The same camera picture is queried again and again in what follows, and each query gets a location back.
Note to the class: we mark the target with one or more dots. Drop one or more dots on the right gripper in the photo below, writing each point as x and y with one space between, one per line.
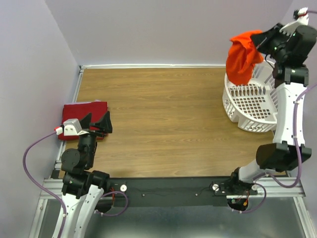
261 39

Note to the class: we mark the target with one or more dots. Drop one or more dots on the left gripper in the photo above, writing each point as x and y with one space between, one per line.
105 124

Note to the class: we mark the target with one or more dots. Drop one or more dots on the orange t-shirt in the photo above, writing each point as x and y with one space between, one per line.
242 58

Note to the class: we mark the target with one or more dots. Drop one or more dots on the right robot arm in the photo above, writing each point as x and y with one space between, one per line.
282 160

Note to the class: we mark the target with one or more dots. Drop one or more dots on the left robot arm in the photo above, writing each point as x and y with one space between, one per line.
81 187

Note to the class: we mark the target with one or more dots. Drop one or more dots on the folded dark red t-shirt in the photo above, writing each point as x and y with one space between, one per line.
78 111

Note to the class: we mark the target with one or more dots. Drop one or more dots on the white plastic laundry basket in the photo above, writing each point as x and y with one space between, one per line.
253 106

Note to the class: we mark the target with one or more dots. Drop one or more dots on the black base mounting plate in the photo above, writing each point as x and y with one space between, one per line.
178 191

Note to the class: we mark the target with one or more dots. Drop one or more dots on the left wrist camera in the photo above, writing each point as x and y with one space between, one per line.
70 127

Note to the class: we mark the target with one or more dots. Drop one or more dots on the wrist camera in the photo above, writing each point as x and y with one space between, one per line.
70 127
300 17

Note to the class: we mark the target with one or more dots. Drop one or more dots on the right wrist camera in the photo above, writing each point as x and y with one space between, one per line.
300 17

